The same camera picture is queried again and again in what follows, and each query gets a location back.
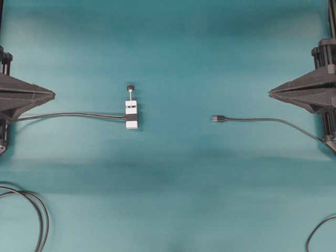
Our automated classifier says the black frame post top right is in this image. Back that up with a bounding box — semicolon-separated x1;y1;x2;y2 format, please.
328;0;335;39

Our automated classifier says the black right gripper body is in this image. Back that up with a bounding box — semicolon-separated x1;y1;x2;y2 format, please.
311;38;336;154

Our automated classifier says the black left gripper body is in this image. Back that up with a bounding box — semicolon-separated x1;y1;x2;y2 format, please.
0;46;14;155

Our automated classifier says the black cable bottom right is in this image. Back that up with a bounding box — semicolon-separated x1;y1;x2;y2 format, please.
307;214;336;252

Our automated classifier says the black male USB cable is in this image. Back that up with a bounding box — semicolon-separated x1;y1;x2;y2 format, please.
211;114;326;144

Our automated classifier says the black frame post top left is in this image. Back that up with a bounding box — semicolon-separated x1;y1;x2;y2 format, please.
0;0;4;48

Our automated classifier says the black looped cable bottom left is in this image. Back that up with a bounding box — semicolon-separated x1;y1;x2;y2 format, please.
0;185;50;252

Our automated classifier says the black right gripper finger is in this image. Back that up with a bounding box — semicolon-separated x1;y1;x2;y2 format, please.
269;68;335;96
269;94;335;113

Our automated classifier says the black frame post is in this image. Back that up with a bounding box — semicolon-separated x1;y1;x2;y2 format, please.
0;0;4;48
328;0;335;39

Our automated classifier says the white female USB connector block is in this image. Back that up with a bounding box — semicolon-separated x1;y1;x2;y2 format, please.
125;85;139;130

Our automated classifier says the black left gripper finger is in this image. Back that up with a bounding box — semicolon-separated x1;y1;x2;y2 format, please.
1;92;55;118
1;73;56;97

